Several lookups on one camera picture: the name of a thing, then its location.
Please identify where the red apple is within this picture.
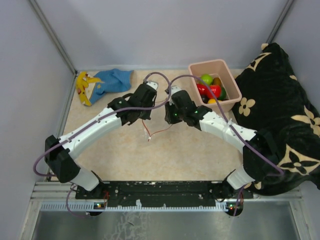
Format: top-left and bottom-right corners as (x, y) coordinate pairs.
(207, 85), (221, 99)

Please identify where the blue cloth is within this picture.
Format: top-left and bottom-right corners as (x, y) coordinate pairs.
(89, 68), (134, 105)

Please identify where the yellow plush toy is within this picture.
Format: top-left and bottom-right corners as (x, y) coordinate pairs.
(75, 71), (103, 107)

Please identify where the black floral blanket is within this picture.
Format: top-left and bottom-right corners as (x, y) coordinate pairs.
(232, 43), (320, 196)

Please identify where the dark purple fruit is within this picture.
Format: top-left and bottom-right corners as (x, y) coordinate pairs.
(200, 94), (210, 104)

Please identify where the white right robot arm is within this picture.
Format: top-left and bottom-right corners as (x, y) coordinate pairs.
(165, 86), (284, 198)

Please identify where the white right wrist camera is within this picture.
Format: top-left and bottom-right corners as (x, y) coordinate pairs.
(165, 85), (182, 95)

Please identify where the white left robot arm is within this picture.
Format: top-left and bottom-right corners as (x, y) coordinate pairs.
(44, 81), (158, 199)

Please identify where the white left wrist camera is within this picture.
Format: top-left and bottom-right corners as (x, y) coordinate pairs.
(143, 80), (159, 91)

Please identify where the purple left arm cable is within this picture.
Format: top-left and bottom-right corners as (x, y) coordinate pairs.
(33, 71), (172, 220)

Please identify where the red pepper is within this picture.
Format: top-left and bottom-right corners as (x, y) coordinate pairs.
(196, 83), (208, 96)

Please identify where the pink plastic bin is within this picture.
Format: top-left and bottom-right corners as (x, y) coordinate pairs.
(188, 59), (242, 113)

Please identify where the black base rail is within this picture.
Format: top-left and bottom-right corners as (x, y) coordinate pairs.
(75, 181), (239, 208)

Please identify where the yellow lemon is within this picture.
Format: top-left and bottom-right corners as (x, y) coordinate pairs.
(207, 99), (220, 105)

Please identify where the green apple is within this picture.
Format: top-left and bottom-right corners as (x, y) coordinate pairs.
(199, 74), (214, 86)

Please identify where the clear zip bag orange zipper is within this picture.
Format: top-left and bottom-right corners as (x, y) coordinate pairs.
(141, 105), (173, 143)

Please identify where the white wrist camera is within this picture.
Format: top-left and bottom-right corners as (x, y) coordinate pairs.
(143, 80), (159, 91)
(165, 85), (182, 95)

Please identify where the white slotted cable duct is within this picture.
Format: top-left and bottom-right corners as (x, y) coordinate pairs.
(39, 199), (237, 213)

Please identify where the dark green lime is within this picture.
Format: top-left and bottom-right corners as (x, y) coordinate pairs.
(218, 87), (227, 101)

